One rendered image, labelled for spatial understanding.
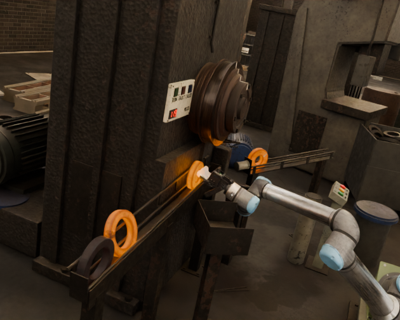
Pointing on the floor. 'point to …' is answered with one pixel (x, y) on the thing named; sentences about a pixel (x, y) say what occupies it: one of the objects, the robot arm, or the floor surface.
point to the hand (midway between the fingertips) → (196, 171)
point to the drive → (19, 177)
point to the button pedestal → (317, 264)
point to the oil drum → (370, 92)
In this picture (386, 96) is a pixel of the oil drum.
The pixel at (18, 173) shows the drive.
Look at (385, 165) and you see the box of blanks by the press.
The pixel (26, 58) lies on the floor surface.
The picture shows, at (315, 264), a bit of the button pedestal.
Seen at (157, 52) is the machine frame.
